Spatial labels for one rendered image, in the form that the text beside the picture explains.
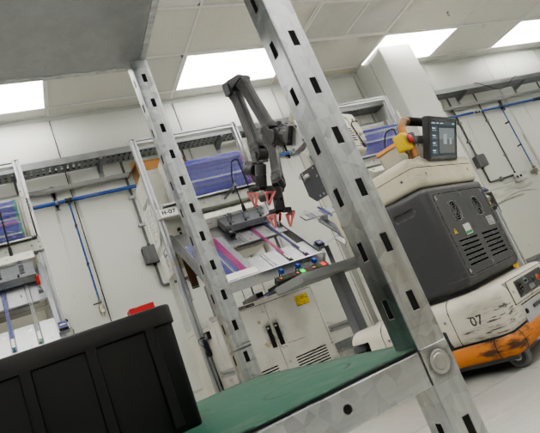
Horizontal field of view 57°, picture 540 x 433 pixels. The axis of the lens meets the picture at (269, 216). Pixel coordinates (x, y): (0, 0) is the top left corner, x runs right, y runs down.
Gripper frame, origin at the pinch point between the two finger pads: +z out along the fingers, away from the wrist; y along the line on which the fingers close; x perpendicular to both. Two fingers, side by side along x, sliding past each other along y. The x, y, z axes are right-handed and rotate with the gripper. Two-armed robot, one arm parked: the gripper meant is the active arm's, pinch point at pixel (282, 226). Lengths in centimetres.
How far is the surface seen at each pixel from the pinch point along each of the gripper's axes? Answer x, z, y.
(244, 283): -26.4, 26.1, 13.0
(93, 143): -259, -122, 20
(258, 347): -47, 64, -1
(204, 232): 137, 12, 110
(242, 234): -65, -4, -13
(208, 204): -84, -27, -2
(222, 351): -51, 62, 20
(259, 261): -35.1, 15.5, -4.1
